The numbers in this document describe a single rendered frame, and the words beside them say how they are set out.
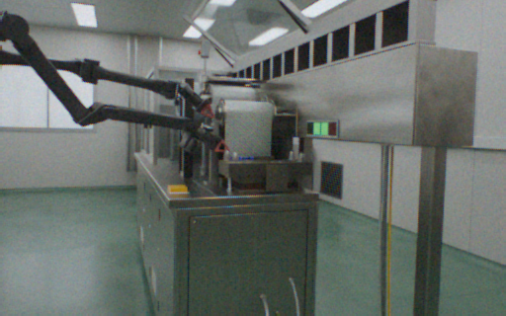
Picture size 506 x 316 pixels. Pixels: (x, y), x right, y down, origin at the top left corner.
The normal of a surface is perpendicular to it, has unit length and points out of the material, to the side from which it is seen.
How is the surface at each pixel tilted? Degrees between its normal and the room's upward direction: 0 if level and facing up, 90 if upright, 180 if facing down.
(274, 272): 90
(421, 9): 90
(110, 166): 90
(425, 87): 90
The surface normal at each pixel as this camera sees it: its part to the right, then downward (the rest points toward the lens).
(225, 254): 0.35, 0.06
